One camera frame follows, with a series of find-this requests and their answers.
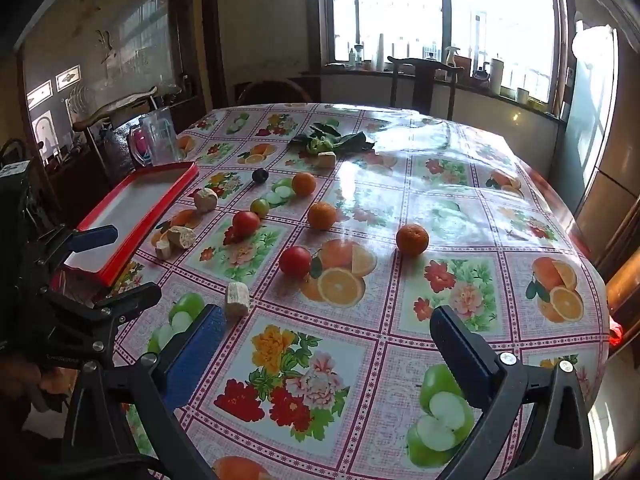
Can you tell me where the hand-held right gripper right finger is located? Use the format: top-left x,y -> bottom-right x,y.
430,304 -> 594,480

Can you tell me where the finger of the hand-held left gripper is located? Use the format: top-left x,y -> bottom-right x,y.
44,281 -> 163,362
26,225 -> 119,287

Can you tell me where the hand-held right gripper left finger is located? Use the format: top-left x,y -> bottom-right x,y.
60,304 -> 229,480

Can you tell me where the red tray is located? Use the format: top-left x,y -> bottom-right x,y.
60,161 -> 200,288

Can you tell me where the orange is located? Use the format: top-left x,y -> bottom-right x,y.
396,223 -> 430,256
307,202 -> 337,231
292,172 -> 317,197

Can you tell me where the red tomato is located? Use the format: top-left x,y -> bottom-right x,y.
231,211 -> 261,238
278,246 -> 313,277

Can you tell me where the person's left hand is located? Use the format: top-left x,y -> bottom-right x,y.
0,355 -> 57,412

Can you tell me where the clear glass mug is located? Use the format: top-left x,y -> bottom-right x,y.
137,106 -> 177,167

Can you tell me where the fruit and flower printed tablecloth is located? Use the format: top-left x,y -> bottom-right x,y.
107,102 -> 613,480

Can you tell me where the wooden cabinet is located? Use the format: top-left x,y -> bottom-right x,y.
575,160 -> 640,311

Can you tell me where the round-backed wooden chair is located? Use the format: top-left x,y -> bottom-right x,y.
236,79 -> 313,107

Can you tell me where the leafy green vegetable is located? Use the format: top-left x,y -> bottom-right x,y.
287,121 -> 376,156

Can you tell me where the refrigerator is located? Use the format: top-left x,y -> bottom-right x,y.
570,22 -> 622,213

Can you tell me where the dark wooden chair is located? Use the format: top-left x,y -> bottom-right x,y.
387,56 -> 463,121

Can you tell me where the curved-rail wooden chair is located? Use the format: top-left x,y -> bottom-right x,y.
71,86 -> 160,171

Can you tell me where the framed wall picture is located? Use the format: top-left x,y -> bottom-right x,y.
26,80 -> 53,108
55,65 -> 82,92

